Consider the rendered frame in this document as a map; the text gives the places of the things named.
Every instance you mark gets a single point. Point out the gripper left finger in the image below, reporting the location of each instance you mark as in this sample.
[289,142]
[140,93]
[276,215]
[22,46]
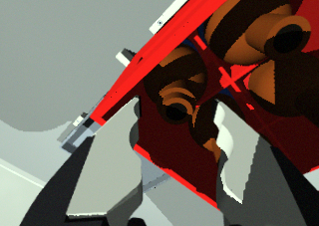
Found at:
[101,183]

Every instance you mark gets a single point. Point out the red crate with dividers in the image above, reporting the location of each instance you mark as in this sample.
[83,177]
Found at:
[170,146]

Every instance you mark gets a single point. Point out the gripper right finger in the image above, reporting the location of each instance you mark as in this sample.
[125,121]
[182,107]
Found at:
[259,185]

